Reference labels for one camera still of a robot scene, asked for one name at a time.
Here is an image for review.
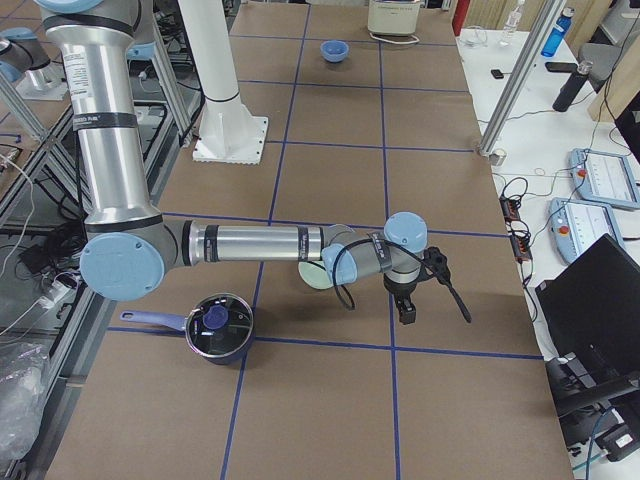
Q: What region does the lower teach pendant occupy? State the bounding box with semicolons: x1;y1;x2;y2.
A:
549;197;625;264

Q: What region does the upper teach pendant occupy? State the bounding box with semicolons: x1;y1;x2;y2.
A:
568;148;639;210

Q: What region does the black laptop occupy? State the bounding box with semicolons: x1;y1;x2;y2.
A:
535;234;639;372

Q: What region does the aluminium frame post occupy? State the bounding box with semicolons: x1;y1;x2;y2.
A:
477;0;566;166

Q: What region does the teach pendant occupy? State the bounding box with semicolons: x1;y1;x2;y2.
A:
568;148;639;210
549;197;625;264

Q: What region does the white appliance cable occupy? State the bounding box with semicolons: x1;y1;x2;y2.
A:
370;30;422;47

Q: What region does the black phone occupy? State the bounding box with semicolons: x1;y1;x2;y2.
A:
545;62;578;73

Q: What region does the beige appliance box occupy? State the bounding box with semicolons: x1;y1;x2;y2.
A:
367;0;421;45

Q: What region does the black thermos bottle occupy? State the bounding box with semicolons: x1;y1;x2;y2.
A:
552;60;594;112

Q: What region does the blue bowl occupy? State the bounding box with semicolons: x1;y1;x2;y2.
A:
320;40;350;63

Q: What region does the white pedestal column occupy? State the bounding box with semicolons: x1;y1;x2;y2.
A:
179;0;269;165

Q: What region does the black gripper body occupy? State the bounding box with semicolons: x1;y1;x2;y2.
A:
383;272;418;303

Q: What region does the clear plastic bottle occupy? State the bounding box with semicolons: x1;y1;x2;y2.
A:
498;0;525;46

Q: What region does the orange black usb hub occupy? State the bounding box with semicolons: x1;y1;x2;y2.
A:
499;195;533;264

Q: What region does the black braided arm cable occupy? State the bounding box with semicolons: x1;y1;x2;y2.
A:
329;234;473;324

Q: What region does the clear plastic bag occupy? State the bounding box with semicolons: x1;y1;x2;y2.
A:
1;342;50;462

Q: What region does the blue water bottle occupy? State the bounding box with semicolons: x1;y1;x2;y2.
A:
541;7;575;58

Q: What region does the green bowl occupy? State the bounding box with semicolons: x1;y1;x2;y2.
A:
298;260;332;290

